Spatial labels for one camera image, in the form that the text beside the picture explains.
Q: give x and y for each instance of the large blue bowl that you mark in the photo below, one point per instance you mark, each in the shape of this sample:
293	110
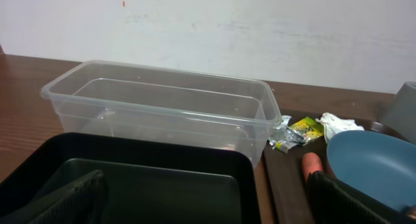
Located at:
378	165

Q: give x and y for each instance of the light blue cup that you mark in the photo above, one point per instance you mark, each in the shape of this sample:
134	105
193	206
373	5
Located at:
400	114

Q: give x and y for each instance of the dark brown serving tray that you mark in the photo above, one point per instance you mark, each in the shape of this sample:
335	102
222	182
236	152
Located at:
285	175

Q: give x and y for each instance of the black plastic bin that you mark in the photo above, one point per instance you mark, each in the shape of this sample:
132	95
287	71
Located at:
147	182

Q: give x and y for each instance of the crumpled white tissue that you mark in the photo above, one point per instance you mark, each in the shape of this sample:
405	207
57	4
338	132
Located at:
334	125

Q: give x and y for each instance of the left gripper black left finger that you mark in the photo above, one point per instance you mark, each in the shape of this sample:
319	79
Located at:
81	201

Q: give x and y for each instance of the orange carrot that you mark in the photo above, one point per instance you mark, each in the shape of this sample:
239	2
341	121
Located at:
311	163

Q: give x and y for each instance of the yellow foil snack wrapper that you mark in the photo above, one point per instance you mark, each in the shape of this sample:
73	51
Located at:
284	136

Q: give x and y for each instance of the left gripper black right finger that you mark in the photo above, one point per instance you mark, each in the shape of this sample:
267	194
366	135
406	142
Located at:
332	201

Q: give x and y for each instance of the clear plastic bin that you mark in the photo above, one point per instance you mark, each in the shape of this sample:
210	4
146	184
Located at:
165	105

